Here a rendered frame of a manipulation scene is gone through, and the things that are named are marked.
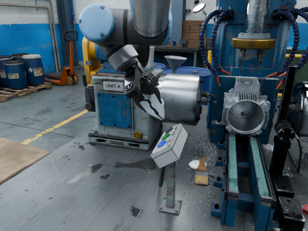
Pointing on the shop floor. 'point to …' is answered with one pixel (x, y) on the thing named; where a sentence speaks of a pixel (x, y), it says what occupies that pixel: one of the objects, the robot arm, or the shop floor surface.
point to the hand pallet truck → (67, 79)
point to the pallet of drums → (21, 75)
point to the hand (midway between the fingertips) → (160, 117)
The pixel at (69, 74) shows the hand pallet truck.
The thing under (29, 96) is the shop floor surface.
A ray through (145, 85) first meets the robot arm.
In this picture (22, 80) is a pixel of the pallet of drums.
